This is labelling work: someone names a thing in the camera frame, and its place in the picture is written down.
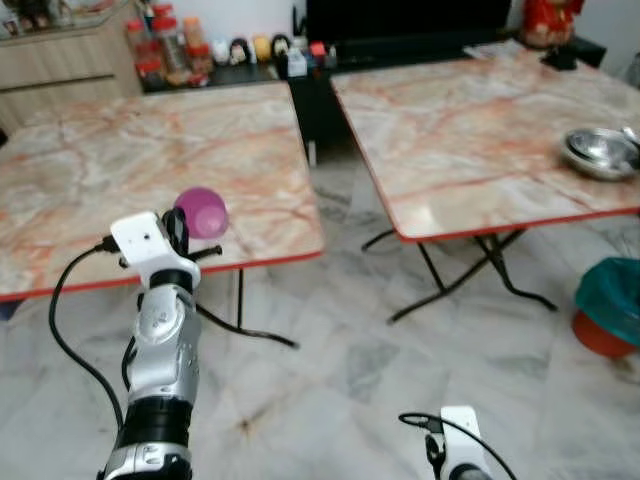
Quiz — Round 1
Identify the small red-lidded jar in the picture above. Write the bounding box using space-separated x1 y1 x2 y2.
124 19 152 61

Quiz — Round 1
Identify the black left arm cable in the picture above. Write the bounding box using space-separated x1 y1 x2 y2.
48 237 129 433

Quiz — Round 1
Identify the white blue small box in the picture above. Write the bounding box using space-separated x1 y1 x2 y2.
285 46 310 80

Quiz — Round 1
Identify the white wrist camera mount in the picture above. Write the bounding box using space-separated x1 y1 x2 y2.
440 405 487 479
110 211 197 291

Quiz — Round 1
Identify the black ornament stand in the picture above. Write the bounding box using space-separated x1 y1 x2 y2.
540 45 580 72

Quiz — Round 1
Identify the purple plastic cup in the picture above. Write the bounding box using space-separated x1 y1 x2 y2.
174 187 230 240

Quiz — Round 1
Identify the yellow figurine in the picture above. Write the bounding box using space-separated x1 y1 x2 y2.
252 35 274 64

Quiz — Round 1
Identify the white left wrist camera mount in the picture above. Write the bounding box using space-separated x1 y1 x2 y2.
110 211 197 291

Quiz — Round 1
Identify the black television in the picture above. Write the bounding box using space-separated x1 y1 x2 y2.
305 0 516 47

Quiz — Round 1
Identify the short red-lidded jar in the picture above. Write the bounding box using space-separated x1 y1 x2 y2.
135 55 167 90

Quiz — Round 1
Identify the light wooden cabinet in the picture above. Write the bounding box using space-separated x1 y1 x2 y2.
0 0 144 134

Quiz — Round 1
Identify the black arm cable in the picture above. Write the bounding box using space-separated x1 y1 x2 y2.
399 411 517 480
48 237 129 433

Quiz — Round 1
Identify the marble folding table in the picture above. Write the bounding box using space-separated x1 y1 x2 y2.
331 44 640 324
0 80 327 349

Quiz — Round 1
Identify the red figurine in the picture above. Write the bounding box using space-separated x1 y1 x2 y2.
308 41 330 70

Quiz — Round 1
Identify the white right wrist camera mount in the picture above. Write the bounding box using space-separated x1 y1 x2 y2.
440 405 487 479

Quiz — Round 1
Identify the stainless steel bowl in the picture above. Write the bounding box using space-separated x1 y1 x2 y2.
559 127 640 182

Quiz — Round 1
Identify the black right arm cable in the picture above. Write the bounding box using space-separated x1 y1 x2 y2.
399 411 517 480

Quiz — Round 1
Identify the orange waste bin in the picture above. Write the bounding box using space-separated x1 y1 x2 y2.
572 310 638 359

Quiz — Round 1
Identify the tall red-lidded jar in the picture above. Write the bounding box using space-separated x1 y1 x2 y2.
150 5 192 83

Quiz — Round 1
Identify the white paper sheet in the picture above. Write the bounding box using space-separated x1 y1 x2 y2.
464 40 533 62

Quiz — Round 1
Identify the red festive ornament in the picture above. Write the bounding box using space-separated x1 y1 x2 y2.
520 0 587 50

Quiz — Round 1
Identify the teal plastic bin bag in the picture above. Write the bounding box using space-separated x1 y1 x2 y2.
574 257 640 347

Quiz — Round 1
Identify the orange-lidded jar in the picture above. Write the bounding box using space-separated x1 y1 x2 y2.
182 15 214 77

